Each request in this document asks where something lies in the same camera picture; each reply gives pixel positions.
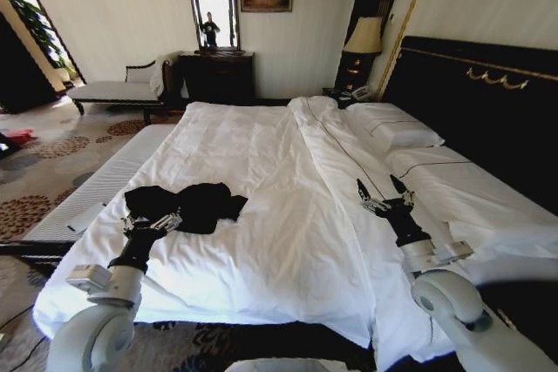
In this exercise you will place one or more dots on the table lamp beige shade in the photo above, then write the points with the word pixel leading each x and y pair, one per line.
pixel 362 36

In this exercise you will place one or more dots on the dark headboard gold ornament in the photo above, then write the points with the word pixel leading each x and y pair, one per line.
pixel 479 106

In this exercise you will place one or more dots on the white duvet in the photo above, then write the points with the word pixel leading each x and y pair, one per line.
pixel 261 163

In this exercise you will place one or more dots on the black crumpled garment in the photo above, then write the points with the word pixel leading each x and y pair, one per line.
pixel 200 206

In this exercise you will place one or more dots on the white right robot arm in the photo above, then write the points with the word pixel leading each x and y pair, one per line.
pixel 444 295

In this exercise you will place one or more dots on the person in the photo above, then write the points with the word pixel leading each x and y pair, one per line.
pixel 210 30

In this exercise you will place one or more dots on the white robot front shell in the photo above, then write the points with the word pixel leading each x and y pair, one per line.
pixel 281 366

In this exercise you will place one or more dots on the red object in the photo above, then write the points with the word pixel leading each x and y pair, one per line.
pixel 19 134

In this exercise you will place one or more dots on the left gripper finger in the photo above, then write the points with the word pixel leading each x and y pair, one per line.
pixel 127 224
pixel 168 221

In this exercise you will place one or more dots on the dark wooden bed frame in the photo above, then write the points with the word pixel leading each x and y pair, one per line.
pixel 35 250

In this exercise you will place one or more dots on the white ribbed mattress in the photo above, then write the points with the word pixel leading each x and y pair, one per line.
pixel 109 167

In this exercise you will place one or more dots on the white desk telephone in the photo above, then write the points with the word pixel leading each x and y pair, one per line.
pixel 361 93

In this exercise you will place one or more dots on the white throw blanket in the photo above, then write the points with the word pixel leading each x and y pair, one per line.
pixel 161 76

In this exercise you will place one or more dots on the green potted plant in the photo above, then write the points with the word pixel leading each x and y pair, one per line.
pixel 35 19

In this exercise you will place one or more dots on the dark framed wall mirror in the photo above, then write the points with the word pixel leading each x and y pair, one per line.
pixel 212 2

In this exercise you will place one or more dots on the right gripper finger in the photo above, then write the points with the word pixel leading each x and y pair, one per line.
pixel 370 205
pixel 406 198

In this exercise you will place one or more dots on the white upholstered chaise longue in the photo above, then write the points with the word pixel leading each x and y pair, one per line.
pixel 113 91

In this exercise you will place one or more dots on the dark wooden dresser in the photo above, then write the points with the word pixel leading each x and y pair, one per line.
pixel 218 78

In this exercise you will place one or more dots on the large white pillow black trim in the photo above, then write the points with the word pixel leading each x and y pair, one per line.
pixel 479 184

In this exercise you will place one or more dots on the dark wooden cabinet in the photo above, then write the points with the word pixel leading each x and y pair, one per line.
pixel 19 71

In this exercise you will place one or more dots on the small white pillow black trim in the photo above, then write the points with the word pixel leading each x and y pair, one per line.
pixel 392 123

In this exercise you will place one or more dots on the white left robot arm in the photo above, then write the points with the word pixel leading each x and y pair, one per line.
pixel 117 287

